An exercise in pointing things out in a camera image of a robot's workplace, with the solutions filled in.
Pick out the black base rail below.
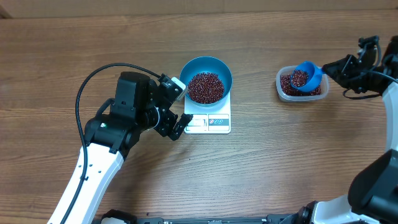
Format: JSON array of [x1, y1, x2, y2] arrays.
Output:
[[93, 208, 312, 224]]

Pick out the teal blue bowl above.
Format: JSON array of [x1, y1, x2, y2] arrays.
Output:
[[179, 56, 233, 99]]

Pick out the red adzuki beans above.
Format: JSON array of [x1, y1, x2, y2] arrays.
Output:
[[280, 75, 322, 96]]

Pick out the white digital kitchen scale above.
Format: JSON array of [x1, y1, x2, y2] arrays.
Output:
[[184, 93, 231, 134]]

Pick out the red beans in bowl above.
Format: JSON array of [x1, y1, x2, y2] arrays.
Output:
[[188, 72, 224, 104]]

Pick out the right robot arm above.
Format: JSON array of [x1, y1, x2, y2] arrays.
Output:
[[296, 36, 397, 223]]

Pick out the blue plastic measuring scoop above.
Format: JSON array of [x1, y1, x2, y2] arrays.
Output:
[[290, 61, 323, 92]]

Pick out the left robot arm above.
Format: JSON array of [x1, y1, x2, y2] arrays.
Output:
[[49, 72, 192, 223]]

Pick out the clear plastic food container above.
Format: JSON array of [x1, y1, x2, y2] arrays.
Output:
[[275, 65, 330, 103]]

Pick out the red beans in scoop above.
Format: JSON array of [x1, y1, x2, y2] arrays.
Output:
[[290, 70, 309, 87]]

